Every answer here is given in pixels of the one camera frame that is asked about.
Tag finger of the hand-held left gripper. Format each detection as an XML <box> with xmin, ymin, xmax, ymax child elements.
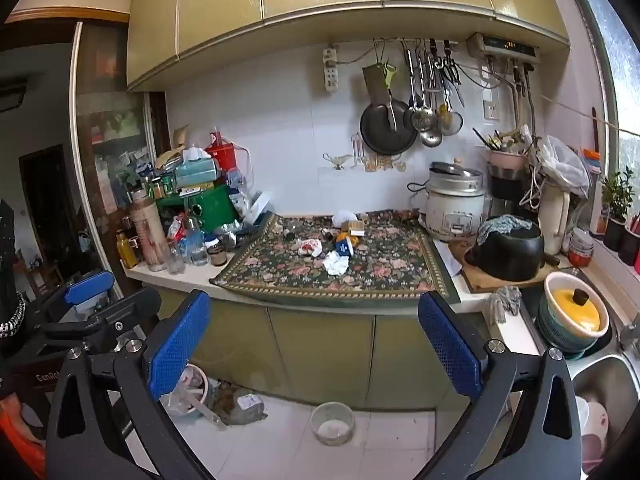
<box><xmin>30</xmin><ymin>270</ymin><xmax>117</xmax><ymax>332</ymax></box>
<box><xmin>40</xmin><ymin>291</ymin><xmax>162</xmax><ymax>347</ymax></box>

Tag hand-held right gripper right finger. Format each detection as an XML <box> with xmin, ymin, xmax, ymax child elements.
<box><xmin>417</xmin><ymin>290</ymin><xmax>586</xmax><ymax>480</ymax></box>

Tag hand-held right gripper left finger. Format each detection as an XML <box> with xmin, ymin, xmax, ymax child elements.
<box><xmin>46</xmin><ymin>290</ymin><xmax>221</xmax><ymax>480</ymax></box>

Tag white bowl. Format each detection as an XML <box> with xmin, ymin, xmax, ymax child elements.
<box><xmin>310</xmin><ymin>401</ymin><xmax>356</xmax><ymax>446</ymax></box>

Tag pink waste bin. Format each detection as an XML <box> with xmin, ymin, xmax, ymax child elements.
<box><xmin>164</xmin><ymin>364</ymin><xmax>214</xmax><ymax>417</ymax></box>

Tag amber oil bottle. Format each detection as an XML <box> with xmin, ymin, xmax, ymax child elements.
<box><xmin>116</xmin><ymin>230</ymin><xmax>140</xmax><ymax>269</ymax></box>

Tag wooden cutting board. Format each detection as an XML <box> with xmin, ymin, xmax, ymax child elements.
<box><xmin>450</xmin><ymin>240</ymin><xmax>576</xmax><ymax>294</ymax></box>

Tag drinking glass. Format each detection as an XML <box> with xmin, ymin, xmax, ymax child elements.
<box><xmin>167</xmin><ymin>240</ymin><xmax>186</xmax><ymax>275</ymax></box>

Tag grey dishcloth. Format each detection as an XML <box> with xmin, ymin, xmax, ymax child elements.
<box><xmin>487</xmin><ymin>285</ymin><xmax>524</xmax><ymax>317</ymax></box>

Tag patterned thermos flask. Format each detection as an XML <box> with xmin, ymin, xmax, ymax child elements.
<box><xmin>129</xmin><ymin>195</ymin><xmax>169</xmax><ymax>272</ymax></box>

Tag grey sack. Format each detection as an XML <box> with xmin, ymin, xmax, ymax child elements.
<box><xmin>220</xmin><ymin>382</ymin><xmax>269</xmax><ymax>426</ymax></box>

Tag clear plastic bottle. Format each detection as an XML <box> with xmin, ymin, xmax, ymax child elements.
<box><xmin>182</xmin><ymin>217</ymin><xmax>209</xmax><ymax>267</ymax></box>

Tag floral patterned cloth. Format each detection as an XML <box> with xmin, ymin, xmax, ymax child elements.
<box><xmin>210</xmin><ymin>212</ymin><xmax>462</xmax><ymax>306</ymax></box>

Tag bowl with yellow lid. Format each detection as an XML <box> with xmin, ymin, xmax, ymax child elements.
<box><xmin>535</xmin><ymin>290</ymin><xmax>612</xmax><ymax>361</ymax></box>

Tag black cooking pot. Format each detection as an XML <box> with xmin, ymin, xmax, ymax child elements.
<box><xmin>464</xmin><ymin>220</ymin><xmax>546</xmax><ymax>281</ymax></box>

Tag yellow pot lid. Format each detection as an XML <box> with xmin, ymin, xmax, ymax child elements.
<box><xmin>545</xmin><ymin>272</ymin><xmax>609</xmax><ymax>337</ymax></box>

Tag green box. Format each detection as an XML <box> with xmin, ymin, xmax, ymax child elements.
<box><xmin>156</xmin><ymin>184</ymin><xmax>241</xmax><ymax>234</ymax></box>

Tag blue-grey rag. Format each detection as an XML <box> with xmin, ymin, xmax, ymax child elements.
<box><xmin>477</xmin><ymin>214</ymin><xmax>538</xmax><ymax>243</ymax></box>

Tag white rice cooker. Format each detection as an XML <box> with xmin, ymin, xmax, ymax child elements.
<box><xmin>425</xmin><ymin>157</ymin><xmax>487</xmax><ymax>242</ymax></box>

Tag crumpled white tissue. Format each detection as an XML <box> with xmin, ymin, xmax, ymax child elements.
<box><xmin>323</xmin><ymin>250</ymin><xmax>351</xmax><ymax>277</ymax></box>

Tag teal tissue box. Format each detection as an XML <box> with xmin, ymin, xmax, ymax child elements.
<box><xmin>175</xmin><ymin>159</ymin><xmax>221</xmax><ymax>189</ymax></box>

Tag steel sink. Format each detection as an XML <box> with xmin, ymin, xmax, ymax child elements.
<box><xmin>570</xmin><ymin>350</ymin><xmax>640</xmax><ymax>480</ymax></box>

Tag glass display cabinet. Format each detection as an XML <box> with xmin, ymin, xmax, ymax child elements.
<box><xmin>70</xmin><ymin>20</ymin><xmax>169</xmax><ymax>261</ymax></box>

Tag stack of bowls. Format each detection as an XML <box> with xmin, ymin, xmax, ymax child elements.
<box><xmin>567</xmin><ymin>227</ymin><xmax>596</xmax><ymax>269</ymax></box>

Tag white electric kettle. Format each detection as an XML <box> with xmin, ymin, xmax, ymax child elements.
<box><xmin>537</xmin><ymin>180</ymin><xmax>572</xmax><ymax>256</ymax></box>

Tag black countertop appliance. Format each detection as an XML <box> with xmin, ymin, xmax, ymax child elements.
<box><xmin>487</xmin><ymin>167</ymin><xmax>532</xmax><ymax>217</ymax></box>

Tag steel faucet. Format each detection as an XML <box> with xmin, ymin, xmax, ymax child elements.
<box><xmin>617</xmin><ymin>322</ymin><xmax>640</xmax><ymax>352</ymax></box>

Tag pink utensil holder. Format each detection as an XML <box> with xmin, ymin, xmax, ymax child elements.
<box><xmin>472</xmin><ymin>127</ymin><xmax>542</xmax><ymax>173</ymax></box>

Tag metal ladle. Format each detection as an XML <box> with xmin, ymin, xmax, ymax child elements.
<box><xmin>417</xmin><ymin>40</ymin><xmax>444</xmax><ymax>148</ymax></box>

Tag white plastic bag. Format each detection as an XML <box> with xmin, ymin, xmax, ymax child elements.
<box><xmin>537</xmin><ymin>135</ymin><xmax>592</xmax><ymax>199</ymax></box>

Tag potted green plant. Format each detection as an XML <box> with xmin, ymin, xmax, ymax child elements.
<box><xmin>600</xmin><ymin>167</ymin><xmax>637</xmax><ymax>252</ymax></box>

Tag black frying pan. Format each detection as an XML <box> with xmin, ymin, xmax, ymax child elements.
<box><xmin>360</xmin><ymin>100</ymin><xmax>418</xmax><ymax>156</ymax></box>

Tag small mesh strainer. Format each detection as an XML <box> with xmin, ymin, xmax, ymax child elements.
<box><xmin>439</xmin><ymin>87</ymin><xmax>464</xmax><ymax>137</ymax></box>

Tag metal skimmer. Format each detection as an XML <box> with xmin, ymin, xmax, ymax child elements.
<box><xmin>404</xmin><ymin>40</ymin><xmax>434</xmax><ymax>132</ymax></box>

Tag kitchen cleaver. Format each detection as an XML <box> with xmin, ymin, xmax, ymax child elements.
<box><xmin>363</xmin><ymin>64</ymin><xmax>399</xmax><ymax>131</ymax></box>

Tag kitchen scissors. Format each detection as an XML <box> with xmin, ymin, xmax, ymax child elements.
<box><xmin>439</xmin><ymin>40</ymin><xmax>464</xmax><ymax>87</ymax></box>

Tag white power strip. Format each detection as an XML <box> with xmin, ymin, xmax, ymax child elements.
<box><xmin>322</xmin><ymin>45</ymin><xmax>339</xmax><ymax>92</ymax></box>

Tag yellow upper kitchen cabinet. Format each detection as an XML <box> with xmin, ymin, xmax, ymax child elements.
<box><xmin>126</xmin><ymin>0</ymin><xmax>571</xmax><ymax>92</ymax></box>

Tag window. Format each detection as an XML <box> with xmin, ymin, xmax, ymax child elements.
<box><xmin>565</xmin><ymin>0</ymin><xmax>640</xmax><ymax>136</ymax></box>

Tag white wall-mounted appliance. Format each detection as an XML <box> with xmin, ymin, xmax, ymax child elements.
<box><xmin>467</xmin><ymin>32</ymin><xmax>542</xmax><ymax>64</ymax></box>

